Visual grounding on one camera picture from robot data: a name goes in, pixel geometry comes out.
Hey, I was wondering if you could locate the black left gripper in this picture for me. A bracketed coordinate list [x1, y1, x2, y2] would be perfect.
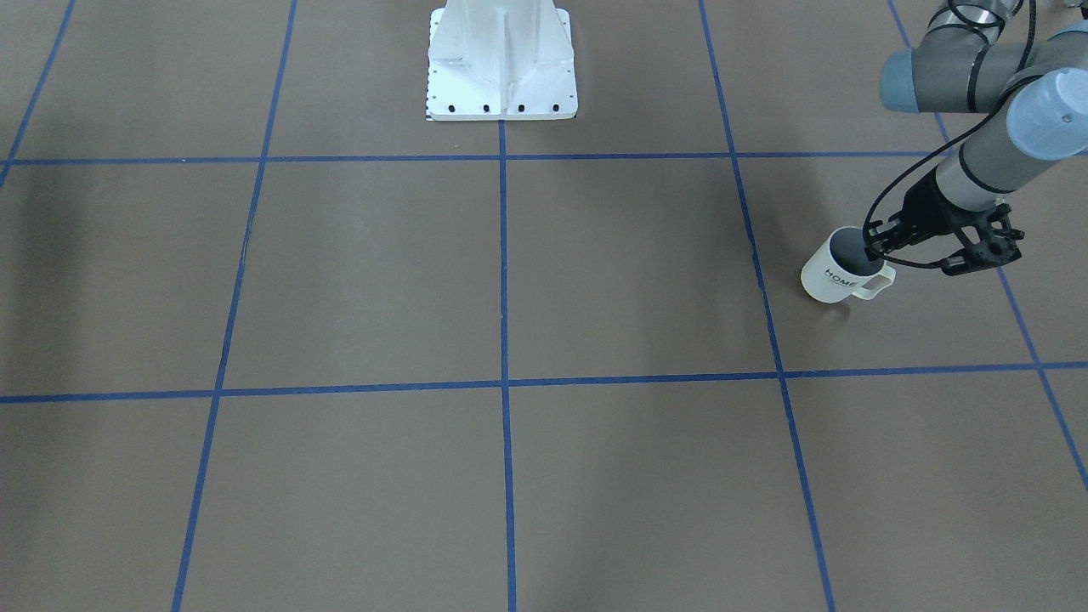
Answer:
[865, 178, 957, 261]

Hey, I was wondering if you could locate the white HOME mug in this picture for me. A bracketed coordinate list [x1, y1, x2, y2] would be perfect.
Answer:
[800, 227, 897, 303]

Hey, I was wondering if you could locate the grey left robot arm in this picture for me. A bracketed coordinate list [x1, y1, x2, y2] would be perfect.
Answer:
[862, 1, 1087, 276]

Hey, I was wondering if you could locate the black braided cable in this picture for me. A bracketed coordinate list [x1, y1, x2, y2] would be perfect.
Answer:
[861, 0, 1040, 271]

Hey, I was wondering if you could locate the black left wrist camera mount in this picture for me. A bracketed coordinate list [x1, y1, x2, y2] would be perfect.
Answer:
[938, 199, 1023, 276]

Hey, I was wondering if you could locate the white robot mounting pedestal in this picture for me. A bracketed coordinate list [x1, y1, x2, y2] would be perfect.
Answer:
[425, 1, 579, 122]

